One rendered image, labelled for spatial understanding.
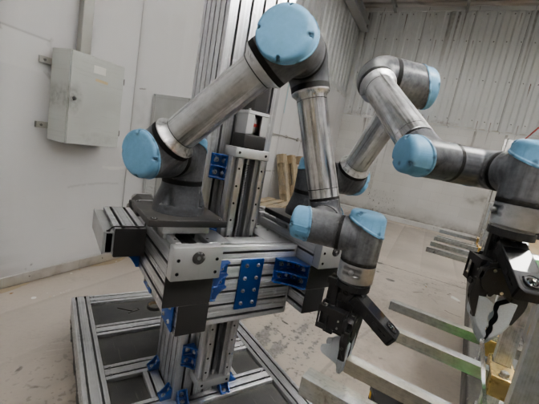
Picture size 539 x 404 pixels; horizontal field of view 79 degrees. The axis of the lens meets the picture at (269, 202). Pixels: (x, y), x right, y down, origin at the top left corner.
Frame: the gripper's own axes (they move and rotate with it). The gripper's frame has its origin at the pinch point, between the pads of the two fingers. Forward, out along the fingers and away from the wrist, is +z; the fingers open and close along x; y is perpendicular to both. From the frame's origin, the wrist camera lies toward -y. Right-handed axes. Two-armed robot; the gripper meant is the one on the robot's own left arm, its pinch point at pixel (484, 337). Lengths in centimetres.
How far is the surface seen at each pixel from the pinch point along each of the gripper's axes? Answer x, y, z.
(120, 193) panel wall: 214, 195, 39
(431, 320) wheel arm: -8, 47, 19
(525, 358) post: -6.4, -1.3, 1.2
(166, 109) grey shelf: 190, 213, -41
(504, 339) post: -15.4, 22.0, 8.7
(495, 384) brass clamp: -12.7, 15.2, 16.7
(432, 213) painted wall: -206, 768, 64
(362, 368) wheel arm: 18.0, 3.6, 14.8
